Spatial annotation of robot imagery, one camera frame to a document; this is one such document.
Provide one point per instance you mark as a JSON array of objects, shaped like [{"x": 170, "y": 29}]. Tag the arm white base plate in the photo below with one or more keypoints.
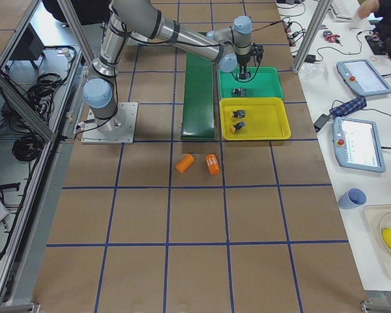
[{"x": 119, "y": 129}]

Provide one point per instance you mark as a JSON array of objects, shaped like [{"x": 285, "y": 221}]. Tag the teach pendant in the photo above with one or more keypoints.
[
  {"x": 362, "y": 78},
  {"x": 357, "y": 144}
]

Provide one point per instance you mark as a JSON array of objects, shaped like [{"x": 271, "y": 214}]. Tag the yellow push button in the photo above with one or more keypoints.
[
  {"x": 237, "y": 127},
  {"x": 238, "y": 114}
]

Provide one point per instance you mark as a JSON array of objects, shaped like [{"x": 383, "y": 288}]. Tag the aluminium frame post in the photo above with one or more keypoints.
[{"x": 314, "y": 25}]

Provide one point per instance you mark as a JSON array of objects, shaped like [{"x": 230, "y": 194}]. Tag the orange cylinder with 4680 print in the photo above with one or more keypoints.
[{"x": 212, "y": 164}]

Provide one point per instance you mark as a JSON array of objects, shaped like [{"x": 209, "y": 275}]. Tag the yellow plastic tray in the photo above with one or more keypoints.
[{"x": 265, "y": 119}]

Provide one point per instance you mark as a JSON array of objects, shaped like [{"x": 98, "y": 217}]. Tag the green plastic tray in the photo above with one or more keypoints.
[{"x": 264, "y": 82}]

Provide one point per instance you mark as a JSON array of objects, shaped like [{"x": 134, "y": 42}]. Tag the green conveyor belt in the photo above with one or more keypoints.
[{"x": 198, "y": 105}]

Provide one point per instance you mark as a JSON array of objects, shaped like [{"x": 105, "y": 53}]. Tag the teach pendant far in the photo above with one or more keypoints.
[{"x": 362, "y": 78}]

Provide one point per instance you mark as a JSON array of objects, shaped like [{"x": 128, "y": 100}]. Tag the clear plastic bin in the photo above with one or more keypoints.
[{"x": 378, "y": 220}]

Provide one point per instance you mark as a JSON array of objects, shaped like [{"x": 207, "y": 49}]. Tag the black power adapter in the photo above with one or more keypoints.
[{"x": 321, "y": 122}]

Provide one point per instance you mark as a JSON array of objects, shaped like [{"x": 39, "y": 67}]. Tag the plain orange cylinder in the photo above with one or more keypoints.
[{"x": 185, "y": 162}]

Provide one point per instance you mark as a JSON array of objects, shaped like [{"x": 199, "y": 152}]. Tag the blue plastic cup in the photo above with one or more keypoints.
[{"x": 351, "y": 199}]

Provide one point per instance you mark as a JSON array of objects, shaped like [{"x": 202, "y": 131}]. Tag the green push button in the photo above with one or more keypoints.
[
  {"x": 239, "y": 92},
  {"x": 244, "y": 75}
]

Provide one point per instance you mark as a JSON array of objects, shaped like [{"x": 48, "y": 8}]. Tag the person's hand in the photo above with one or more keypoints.
[{"x": 368, "y": 7}]

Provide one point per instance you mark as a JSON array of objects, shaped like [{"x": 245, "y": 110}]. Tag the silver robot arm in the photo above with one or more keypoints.
[{"x": 230, "y": 49}]

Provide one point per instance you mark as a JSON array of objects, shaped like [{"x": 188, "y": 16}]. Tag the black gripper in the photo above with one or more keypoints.
[{"x": 244, "y": 61}]

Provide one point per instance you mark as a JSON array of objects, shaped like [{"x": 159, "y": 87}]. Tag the teach pendant near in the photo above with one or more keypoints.
[{"x": 357, "y": 144}]

